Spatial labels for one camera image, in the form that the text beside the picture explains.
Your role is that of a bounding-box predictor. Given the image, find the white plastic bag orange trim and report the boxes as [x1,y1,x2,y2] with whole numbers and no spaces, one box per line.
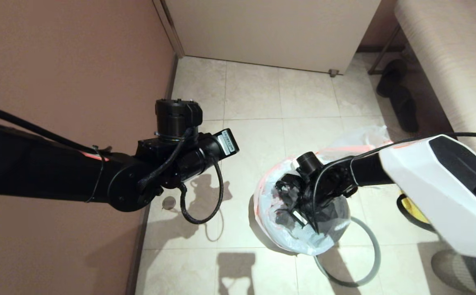
[254,158,351,256]

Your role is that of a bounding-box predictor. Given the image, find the grey bin rim ring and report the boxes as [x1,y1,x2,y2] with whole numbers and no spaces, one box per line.
[314,217,382,287]

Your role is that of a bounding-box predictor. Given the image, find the used white printed trash bag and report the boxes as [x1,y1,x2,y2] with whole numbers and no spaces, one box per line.
[320,125,394,158]

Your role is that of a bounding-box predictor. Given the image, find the yellow fabric bag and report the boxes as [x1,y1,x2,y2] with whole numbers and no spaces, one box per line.
[397,150,476,230]

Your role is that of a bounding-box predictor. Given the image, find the black slipper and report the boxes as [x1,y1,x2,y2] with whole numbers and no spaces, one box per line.
[376,59,407,98]
[390,88,419,133]

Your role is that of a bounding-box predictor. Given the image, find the white door panel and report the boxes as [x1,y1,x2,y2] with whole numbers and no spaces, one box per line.
[164,0,381,75]

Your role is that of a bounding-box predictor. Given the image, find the dark metal bench leg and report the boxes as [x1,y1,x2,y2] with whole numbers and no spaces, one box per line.
[367,25,400,75]

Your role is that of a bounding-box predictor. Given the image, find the wood grain bench top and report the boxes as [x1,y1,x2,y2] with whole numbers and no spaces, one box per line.
[393,0,476,153]

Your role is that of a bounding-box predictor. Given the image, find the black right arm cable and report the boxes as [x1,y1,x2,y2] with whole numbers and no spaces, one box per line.
[311,132,476,230]

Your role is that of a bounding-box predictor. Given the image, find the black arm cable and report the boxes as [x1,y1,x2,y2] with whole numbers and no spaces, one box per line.
[311,132,476,230]
[0,100,224,225]

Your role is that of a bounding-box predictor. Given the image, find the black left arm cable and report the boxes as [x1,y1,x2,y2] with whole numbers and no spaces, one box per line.
[0,100,224,225]

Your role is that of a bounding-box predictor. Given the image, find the grey door frame strip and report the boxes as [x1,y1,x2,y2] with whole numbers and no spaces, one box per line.
[152,0,185,58]

